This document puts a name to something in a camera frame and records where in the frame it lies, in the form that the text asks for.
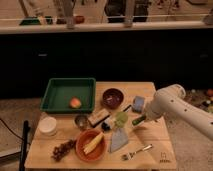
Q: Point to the green chili pepper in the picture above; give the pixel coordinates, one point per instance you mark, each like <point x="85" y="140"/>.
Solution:
<point x="138" y="120"/>

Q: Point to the wooden block eraser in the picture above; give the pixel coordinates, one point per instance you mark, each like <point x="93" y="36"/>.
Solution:
<point x="96" y="118"/>

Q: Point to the red yellow apple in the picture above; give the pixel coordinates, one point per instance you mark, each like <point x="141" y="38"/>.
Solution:
<point x="75" y="103"/>

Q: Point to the silver fork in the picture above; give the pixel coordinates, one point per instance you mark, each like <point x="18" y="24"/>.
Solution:
<point x="130" y="155"/>

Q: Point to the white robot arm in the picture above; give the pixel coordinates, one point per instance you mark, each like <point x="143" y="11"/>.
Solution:
<point x="170" y="100"/>

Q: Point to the blue sponge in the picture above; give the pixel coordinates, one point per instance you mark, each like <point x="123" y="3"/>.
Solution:
<point x="138" y="103"/>

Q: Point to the green plastic tray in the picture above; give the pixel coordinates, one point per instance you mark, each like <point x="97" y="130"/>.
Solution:
<point x="60" y="91"/>

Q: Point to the small metal cup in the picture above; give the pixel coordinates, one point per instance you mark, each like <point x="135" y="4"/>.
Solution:
<point x="81" y="122"/>

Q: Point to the bunch of dark grapes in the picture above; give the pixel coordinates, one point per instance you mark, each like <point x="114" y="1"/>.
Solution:
<point x="62" y="150"/>

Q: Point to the black stand pole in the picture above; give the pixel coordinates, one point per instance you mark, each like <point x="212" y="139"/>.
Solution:
<point x="24" y="143"/>

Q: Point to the green paper cup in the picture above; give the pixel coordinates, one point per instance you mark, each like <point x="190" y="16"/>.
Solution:
<point x="121" y="119"/>

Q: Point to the grey blue cloth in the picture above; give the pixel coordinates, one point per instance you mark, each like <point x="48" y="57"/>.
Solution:
<point x="119" y="139"/>

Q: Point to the orange plate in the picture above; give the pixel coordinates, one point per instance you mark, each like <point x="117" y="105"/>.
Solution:
<point x="85" y="138"/>

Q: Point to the distant green tray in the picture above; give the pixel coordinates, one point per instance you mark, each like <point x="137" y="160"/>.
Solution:
<point x="35" y="21"/>

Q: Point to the dark red bowl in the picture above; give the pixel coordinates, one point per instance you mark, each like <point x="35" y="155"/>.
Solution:
<point x="112" y="98"/>

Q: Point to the yellow corn cob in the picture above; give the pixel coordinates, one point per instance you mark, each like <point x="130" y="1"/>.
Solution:
<point x="92" y="145"/>

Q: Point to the black white brush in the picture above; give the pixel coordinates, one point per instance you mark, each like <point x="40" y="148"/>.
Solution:
<point x="109" y="123"/>

